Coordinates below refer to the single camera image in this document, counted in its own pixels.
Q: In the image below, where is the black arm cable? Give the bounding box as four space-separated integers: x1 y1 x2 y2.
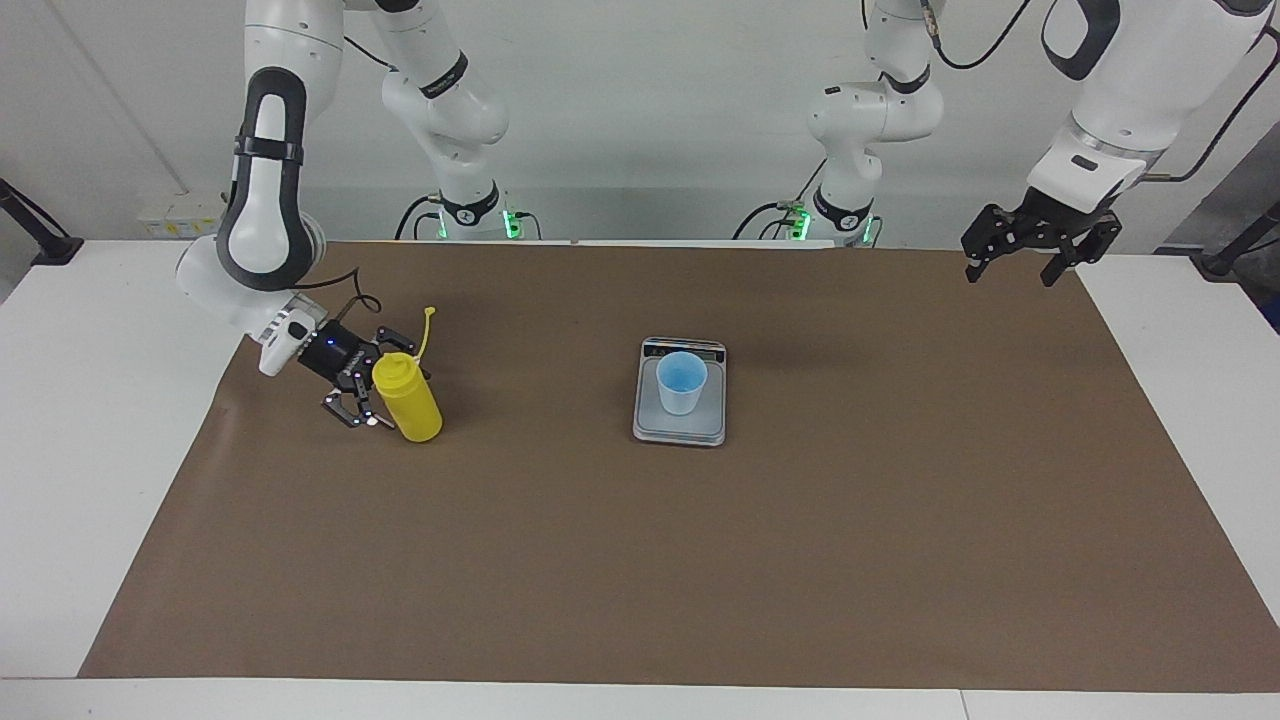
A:
920 0 1280 185
292 266 383 326

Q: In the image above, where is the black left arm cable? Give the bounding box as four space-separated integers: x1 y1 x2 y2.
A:
920 0 1280 185

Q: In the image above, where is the brown table mat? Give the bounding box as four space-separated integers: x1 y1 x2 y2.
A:
78 240 1280 693

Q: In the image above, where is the white wall socket box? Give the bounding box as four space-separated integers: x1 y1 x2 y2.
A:
138 192 233 239

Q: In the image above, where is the black clamp mount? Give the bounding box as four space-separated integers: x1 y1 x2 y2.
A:
1190 200 1280 278
0 178 84 266

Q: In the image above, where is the silver digital kitchen scale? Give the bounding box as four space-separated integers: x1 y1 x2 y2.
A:
632 337 728 448

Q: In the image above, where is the yellow squeeze bottle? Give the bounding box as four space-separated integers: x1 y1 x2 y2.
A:
372 306 443 443

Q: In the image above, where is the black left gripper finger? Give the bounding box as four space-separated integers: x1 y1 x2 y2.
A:
1042 213 1123 288
962 205 1016 284

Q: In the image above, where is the light blue plastic cup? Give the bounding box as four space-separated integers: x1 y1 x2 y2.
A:
656 351 709 417

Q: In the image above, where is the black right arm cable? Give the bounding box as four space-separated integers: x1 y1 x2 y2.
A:
292 266 383 326

